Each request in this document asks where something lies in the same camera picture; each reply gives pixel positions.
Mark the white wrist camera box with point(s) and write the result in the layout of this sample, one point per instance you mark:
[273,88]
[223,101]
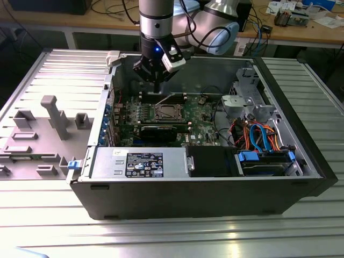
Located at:
[174,60]

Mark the pale blue rounded object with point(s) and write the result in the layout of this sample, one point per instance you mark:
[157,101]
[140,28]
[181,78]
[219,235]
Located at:
[29,254]

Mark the black plastic shroud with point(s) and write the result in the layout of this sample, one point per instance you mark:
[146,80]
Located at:
[209,161]

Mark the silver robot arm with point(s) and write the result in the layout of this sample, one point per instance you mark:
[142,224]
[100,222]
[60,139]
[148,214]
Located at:
[156,16]

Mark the grey parts rack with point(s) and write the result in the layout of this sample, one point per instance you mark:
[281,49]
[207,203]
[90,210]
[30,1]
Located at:
[40,139]

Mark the wooden workbench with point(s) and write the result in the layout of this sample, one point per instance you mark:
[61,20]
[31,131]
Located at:
[80,22]

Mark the CPU cooler heatsink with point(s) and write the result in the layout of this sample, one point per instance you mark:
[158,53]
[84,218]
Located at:
[281,17]

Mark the blue plastic latch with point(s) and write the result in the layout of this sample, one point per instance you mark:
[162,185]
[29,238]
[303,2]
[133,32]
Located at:
[74,164]

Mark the blue disk carrier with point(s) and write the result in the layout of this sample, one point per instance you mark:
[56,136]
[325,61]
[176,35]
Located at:
[247,156]

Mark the silver bracket with round boss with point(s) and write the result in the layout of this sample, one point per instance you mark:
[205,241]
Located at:
[236,103]

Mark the round coin battery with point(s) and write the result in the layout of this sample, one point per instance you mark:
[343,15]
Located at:
[201,101]

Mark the green motherboard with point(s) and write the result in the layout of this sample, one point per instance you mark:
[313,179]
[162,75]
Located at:
[201,129]

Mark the small black box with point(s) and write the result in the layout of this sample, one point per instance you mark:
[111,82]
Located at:
[267,29]

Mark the black computer case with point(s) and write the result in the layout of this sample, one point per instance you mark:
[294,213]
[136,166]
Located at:
[48,6]

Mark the tall black box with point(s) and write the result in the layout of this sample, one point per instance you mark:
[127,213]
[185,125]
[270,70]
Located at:
[246,16]

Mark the grey electronic device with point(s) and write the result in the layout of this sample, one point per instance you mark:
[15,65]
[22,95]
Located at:
[298,17]

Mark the green RAM stick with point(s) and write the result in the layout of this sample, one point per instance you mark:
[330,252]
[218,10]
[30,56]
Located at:
[27,158]

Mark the hard disk drive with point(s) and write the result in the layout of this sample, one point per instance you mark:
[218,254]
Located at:
[266,168]

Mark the silver power supply unit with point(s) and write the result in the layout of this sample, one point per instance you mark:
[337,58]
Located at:
[107,161]

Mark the white label tag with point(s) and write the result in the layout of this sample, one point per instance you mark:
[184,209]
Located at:
[241,49]

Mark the black PC case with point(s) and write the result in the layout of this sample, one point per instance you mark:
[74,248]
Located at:
[188,199]

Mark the white printed card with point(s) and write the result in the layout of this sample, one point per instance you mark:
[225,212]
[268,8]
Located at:
[275,7]

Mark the silver drive cage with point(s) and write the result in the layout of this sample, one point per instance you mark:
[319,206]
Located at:
[248,80]

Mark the white paper sheets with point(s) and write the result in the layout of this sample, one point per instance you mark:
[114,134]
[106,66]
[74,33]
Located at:
[329,21]

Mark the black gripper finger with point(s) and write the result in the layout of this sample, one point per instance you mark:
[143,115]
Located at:
[143,71]
[166,76]

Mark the grey plastic case latch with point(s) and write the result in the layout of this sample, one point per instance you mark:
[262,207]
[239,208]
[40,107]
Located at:
[113,57]

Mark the blue box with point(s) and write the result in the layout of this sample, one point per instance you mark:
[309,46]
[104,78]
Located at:
[319,2]

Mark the black graphics card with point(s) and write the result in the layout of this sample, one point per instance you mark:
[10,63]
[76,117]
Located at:
[158,133]

